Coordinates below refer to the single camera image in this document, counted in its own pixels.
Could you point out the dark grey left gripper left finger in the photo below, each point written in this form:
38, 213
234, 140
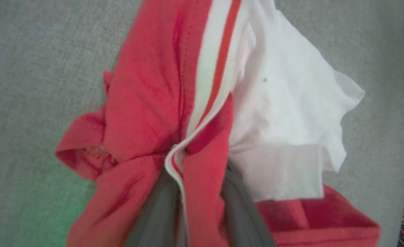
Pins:
157, 219

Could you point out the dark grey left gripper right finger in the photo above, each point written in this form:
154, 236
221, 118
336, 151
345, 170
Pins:
244, 219

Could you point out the red and white jersey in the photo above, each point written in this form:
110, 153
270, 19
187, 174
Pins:
143, 103

